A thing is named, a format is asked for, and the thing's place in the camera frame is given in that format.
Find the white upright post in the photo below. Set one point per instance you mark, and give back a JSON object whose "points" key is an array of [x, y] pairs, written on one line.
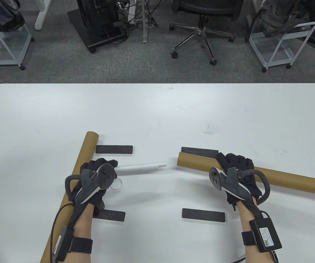
{"points": [[145, 33]]}

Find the black bar weight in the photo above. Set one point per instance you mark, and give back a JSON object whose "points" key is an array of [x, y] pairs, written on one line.
{"points": [[113, 149], [198, 150], [113, 216], [203, 215]]}

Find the white desk leg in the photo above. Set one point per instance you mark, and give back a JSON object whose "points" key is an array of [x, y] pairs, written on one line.
{"points": [[41, 19]]}

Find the person's left forearm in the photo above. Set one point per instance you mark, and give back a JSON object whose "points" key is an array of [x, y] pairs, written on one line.
{"points": [[82, 227]]}

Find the black wheeled computer stand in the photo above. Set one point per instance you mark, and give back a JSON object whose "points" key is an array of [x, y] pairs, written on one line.
{"points": [[97, 27]]}

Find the black wrist sensor box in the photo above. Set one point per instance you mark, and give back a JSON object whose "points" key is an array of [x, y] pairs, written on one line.
{"points": [[265, 235], [61, 243]]}

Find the black office chair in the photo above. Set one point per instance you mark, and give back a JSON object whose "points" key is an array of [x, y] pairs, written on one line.
{"points": [[201, 30]]}

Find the grey bag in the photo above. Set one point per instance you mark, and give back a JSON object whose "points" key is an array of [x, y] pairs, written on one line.
{"points": [[278, 22]]}

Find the colourful cartoon panel poster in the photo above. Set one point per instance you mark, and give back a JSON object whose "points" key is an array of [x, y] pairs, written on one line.
{"points": [[141, 166]]}

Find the person's left hand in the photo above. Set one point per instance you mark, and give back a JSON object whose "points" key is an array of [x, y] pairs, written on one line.
{"points": [[97, 200]]}

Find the brown cardboard mailing tube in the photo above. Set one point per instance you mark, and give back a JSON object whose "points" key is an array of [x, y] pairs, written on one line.
{"points": [[297, 179], [85, 153]]}

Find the white power strip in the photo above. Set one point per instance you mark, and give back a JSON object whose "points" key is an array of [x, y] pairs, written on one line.
{"points": [[132, 13]]}

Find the person's right forearm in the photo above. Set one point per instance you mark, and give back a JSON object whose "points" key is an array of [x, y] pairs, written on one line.
{"points": [[249, 224]]}

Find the white wheeled cart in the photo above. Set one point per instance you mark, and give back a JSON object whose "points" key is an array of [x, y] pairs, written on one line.
{"points": [[9, 52], [278, 54]]}

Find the black bag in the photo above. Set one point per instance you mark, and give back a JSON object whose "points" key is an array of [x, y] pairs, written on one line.
{"points": [[1, 16]]}

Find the grey and white hand controller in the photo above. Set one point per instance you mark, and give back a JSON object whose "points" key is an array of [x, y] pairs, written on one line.
{"points": [[97, 182], [230, 183]]}

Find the person's right hand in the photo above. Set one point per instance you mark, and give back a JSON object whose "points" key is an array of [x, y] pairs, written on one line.
{"points": [[237, 161]]}

